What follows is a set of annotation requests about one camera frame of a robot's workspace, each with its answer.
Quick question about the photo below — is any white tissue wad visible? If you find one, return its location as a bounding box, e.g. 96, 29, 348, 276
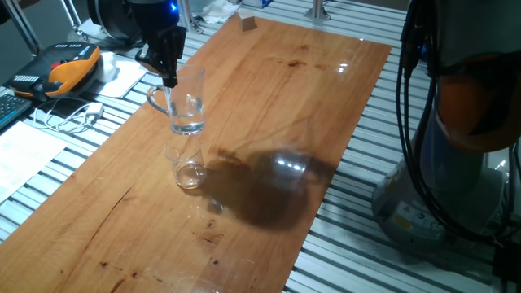
95, 51, 118, 84

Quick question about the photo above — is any clear glass mug with handle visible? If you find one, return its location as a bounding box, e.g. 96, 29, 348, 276
146, 64, 206, 136

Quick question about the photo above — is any large white paper sheet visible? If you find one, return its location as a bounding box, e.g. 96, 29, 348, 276
0, 120, 68, 204

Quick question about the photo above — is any white crumpled tissue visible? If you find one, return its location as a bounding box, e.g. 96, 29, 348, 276
199, 0, 242, 24

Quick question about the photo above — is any black keyboard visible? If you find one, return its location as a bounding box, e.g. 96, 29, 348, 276
0, 93, 33, 130

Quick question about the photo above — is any small white paper sheet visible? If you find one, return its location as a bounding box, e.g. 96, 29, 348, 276
95, 59, 147, 98

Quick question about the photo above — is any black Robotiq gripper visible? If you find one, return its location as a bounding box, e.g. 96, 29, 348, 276
129, 0, 188, 89

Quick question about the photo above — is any aluminium frame post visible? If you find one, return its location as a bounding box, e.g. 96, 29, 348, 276
177, 0, 195, 33
2, 0, 44, 57

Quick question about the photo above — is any orange black teach pendant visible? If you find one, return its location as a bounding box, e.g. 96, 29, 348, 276
7, 40, 102, 102

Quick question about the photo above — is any white charger adapter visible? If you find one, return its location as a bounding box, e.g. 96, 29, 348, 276
84, 101, 105, 123

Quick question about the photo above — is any black round spool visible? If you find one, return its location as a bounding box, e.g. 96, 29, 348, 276
87, 0, 143, 44

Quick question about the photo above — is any white charger cable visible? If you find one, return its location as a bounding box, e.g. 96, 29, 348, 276
33, 95, 95, 134

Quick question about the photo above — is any aluminium post base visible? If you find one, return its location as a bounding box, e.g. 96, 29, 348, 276
303, 0, 331, 21

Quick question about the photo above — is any small wooden block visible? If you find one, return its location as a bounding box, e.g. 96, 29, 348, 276
237, 11, 258, 33

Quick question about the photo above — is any clear glass tumbler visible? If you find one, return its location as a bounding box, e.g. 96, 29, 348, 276
163, 133, 208, 190

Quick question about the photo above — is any wooden board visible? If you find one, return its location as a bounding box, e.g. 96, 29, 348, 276
0, 15, 392, 293

